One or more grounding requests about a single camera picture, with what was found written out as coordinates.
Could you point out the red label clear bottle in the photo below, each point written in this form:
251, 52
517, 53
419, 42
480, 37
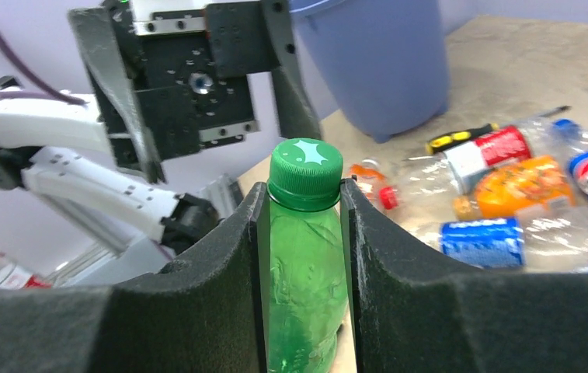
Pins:
456, 171

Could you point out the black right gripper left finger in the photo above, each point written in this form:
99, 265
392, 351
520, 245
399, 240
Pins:
203, 312

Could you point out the green plastic bottle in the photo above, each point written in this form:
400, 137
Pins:
308, 287

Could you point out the blue plastic bin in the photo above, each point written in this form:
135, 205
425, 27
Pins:
384, 61

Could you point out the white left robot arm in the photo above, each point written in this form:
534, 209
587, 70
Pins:
53, 144

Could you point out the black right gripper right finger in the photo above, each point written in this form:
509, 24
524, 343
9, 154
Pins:
416, 310

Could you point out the orange juice bottle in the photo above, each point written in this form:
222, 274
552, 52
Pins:
527, 189

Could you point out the yellow black screwdriver back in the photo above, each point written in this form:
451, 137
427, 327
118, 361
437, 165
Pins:
443, 142

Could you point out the crushed orange label bottle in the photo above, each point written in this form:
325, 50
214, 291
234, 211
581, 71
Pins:
383, 184

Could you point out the blue label bottle centre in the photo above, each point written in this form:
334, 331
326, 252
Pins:
557, 242

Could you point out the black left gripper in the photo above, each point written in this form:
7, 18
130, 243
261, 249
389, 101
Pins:
170, 81

